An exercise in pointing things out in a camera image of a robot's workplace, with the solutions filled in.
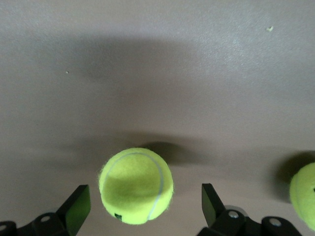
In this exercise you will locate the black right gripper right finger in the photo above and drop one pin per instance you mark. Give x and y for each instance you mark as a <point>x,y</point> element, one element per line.
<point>221,221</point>

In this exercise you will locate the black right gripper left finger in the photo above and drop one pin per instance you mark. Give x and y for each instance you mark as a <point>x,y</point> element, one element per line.
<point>69,216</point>

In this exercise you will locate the yellow tennis ball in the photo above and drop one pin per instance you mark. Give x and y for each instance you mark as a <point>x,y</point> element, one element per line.
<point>135,182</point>
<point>305,196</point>

